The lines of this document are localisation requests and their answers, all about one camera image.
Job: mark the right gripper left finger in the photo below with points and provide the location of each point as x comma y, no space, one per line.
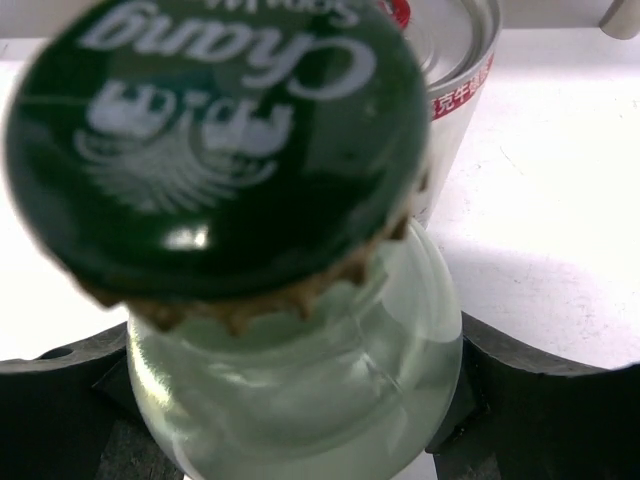
71,414

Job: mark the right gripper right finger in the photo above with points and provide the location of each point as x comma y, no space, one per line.
522,413

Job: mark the clear glass bottle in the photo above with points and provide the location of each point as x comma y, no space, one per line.
241,181

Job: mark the red silver can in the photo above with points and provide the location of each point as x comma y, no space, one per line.
455,43

